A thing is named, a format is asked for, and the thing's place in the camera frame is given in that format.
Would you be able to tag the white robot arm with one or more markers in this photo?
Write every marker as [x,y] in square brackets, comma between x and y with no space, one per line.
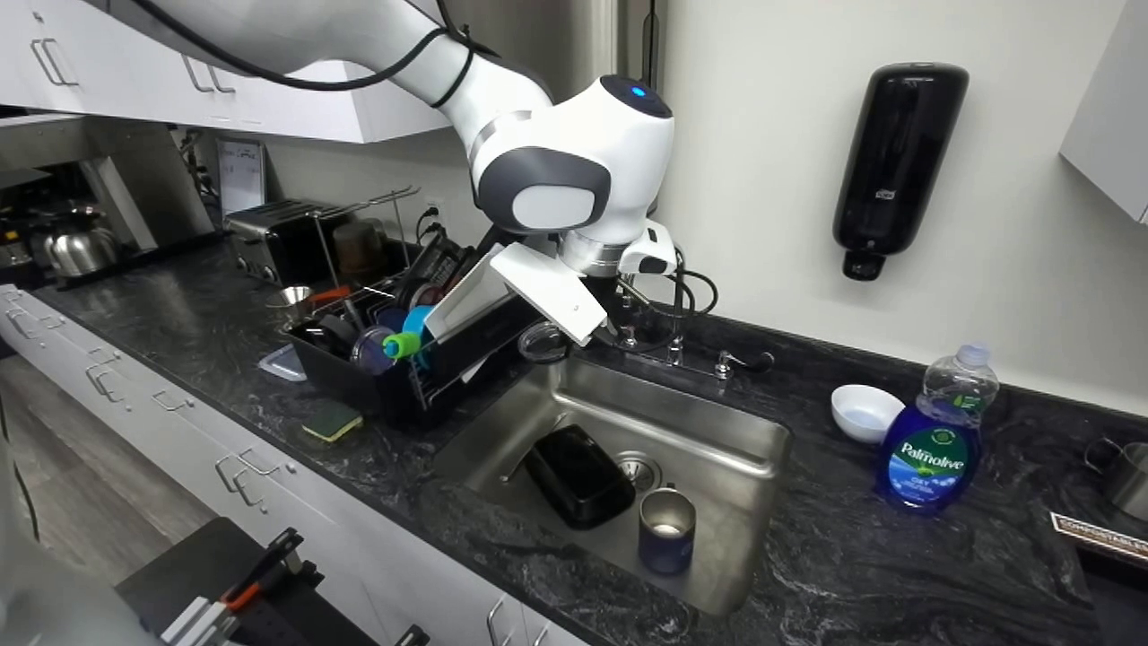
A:
[576,145]

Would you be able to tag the sink drain strainer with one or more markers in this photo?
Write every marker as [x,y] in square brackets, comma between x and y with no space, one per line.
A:
[640,467]

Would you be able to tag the stainless steel sink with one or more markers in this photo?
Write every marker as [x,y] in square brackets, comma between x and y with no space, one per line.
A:
[720,418]

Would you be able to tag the black dish rack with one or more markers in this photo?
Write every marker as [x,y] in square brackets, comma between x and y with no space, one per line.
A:
[362,381]

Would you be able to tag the dark blue steel thermocup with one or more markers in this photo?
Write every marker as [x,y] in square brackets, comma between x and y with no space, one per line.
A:
[666,541]

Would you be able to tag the chrome faucet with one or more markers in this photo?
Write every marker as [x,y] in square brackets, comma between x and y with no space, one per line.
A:
[724,360]

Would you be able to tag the black plastic tray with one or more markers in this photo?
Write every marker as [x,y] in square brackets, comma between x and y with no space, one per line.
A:
[579,480]

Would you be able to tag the clear purple bottle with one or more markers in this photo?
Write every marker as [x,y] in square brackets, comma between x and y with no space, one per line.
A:
[371,354]

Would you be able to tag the green sponge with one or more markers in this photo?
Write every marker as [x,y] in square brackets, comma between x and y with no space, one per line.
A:
[332,423]

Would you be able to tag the white bowl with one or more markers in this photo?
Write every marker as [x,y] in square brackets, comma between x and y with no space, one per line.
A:
[863,415]

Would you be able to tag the white lower cabinets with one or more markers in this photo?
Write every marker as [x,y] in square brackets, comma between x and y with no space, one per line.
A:
[362,541]

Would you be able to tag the blue dish soap bottle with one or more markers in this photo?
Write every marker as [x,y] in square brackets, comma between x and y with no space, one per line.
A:
[927,462]

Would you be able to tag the black wall soap dispenser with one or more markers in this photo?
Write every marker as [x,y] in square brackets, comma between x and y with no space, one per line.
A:
[898,155]

